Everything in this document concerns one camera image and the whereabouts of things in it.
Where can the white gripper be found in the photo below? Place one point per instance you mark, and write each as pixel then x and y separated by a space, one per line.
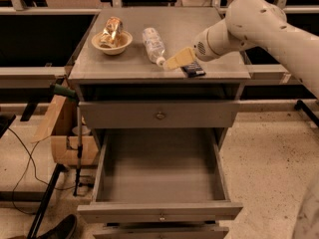
pixel 201 48

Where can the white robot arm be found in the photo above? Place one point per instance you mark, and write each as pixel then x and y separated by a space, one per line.
pixel 257 23

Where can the grey drawer cabinet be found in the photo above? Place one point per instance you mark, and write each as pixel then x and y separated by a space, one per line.
pixel 131 76

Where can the closed top drawer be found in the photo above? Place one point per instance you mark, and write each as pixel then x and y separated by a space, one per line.
pixel 159 114

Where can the open middle drawer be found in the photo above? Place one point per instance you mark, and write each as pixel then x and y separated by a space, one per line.
pixel 159 175

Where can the bottom drawer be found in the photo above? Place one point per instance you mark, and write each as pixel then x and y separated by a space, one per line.
pixel 166 232

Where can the clear plastic water bottle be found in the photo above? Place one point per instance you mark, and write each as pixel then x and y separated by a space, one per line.
pixel 154 46

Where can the beige ceramic bowl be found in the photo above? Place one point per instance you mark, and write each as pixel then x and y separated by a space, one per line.
pixel 126 39

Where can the crumpled orange snack bag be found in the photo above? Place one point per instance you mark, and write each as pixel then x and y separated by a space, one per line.
pixel 111 34

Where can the black stand leg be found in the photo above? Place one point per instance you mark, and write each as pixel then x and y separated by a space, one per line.
pixel 44 202

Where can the black shoe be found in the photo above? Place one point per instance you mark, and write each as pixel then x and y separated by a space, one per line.
pixel 64 230

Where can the green handled pole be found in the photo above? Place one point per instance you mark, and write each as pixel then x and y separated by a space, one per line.
pixel 60 90

